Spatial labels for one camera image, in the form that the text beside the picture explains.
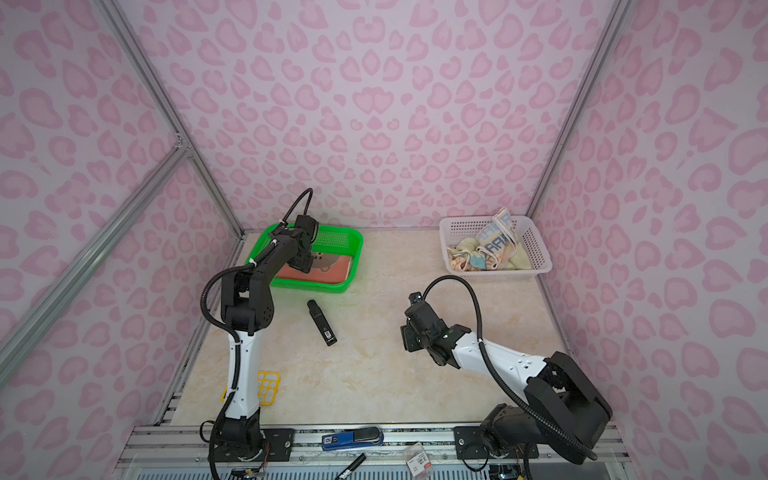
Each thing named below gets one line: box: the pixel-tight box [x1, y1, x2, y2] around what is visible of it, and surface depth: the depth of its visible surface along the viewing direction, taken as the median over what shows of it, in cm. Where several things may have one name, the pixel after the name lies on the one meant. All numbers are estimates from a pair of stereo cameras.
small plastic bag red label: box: [404, 442, 433, 480], surface depth 70 cm
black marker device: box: [307, 299, 337, 346], surface depth 95 cm
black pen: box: [334, 453, 367, 480], surface depth 71 cm
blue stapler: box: [321, 426, 385, 451], surface depth 73 cm
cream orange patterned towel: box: [447, 237, 487, 272], surface depth 105 cm
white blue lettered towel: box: [476, 207, 518, 269], surface depth 109 cm
